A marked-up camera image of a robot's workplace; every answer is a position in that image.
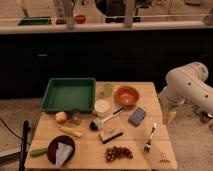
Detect bunch of brown grapes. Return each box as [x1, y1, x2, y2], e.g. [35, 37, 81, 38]
[105, 146, 133, 162]

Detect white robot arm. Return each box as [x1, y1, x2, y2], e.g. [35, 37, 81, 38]
[159, 62, 213, 124]

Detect green translucent cup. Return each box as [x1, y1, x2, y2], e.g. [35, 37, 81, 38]
[102, 83, 113, 97]

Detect white paper cup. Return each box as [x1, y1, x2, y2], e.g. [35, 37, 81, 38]
[94, 100, 110, 117]

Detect blue sponge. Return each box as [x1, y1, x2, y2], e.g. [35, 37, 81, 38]
[128, 108, 146, 126]

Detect silver fork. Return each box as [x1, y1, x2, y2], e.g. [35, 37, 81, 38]
[144, 123, 157, 153]

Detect wooden block eraser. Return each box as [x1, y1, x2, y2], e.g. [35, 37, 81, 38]
[99, 127, 123, 144]

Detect small glass jar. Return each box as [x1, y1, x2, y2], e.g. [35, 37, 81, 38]
[71, 109, 81, 125]

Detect yellow corn cob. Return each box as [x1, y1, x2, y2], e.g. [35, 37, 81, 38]
[59, 126, 82, 138]

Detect peach fruit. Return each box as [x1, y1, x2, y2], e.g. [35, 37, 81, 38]
[55, 112, 68, 123]

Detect green plastic tray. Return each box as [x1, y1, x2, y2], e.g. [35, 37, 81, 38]
[40, 78, 96, 113]

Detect white crumpled cloth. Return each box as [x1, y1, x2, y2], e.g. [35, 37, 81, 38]
[56, 142, 73, 166]

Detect dark brown plate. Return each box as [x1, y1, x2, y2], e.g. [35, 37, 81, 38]
[47, 135, 75, 164]

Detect background orange bowl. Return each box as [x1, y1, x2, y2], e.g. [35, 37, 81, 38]
[75, 15, 86, 24]

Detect green cucumber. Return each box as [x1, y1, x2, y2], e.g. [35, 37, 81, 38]
[30, 148, 48, 157]

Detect black stand pole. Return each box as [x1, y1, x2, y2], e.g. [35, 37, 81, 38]
[19, 120, 30, 171]

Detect background green tray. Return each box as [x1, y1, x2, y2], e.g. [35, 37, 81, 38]
[18, 16, 51, 26]

